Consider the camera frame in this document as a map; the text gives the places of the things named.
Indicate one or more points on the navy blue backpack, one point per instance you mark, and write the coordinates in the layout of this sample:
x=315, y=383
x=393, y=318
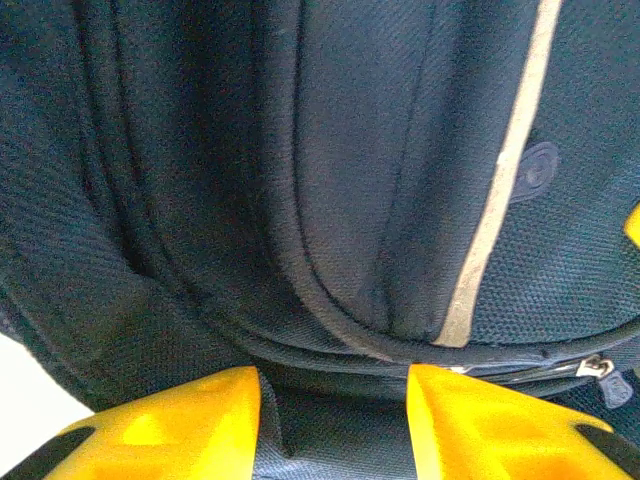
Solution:
x=320, y=175

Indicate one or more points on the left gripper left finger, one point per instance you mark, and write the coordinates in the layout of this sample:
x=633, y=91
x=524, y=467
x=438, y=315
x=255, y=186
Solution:
x=175, y=430

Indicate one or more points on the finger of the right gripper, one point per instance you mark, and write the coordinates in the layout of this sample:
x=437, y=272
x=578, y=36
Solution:
x=634, y=227

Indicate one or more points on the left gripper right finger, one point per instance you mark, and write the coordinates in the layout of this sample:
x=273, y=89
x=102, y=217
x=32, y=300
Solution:
x=490, y=435

